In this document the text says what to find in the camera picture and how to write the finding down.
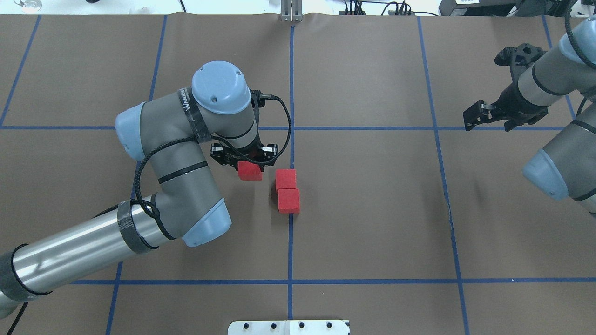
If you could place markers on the red block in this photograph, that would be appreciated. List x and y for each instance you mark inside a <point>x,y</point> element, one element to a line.
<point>285,179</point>
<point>248,171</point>
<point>289,201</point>

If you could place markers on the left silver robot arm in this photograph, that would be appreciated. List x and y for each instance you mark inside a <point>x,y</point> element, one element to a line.
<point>175,194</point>

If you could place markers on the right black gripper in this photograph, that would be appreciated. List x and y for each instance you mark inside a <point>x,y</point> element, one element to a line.
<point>515,103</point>

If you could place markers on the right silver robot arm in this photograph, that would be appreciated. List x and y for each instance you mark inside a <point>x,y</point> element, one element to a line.
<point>543,82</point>

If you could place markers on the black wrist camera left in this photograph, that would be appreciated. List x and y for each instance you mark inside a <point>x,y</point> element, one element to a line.
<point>258,100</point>

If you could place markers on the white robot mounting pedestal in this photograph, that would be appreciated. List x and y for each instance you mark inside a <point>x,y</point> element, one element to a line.
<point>290,327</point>

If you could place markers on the aluminium frame post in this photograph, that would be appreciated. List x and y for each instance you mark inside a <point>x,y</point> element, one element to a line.
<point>291,10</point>

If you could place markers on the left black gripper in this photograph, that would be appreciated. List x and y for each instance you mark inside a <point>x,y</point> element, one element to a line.
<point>221,157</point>

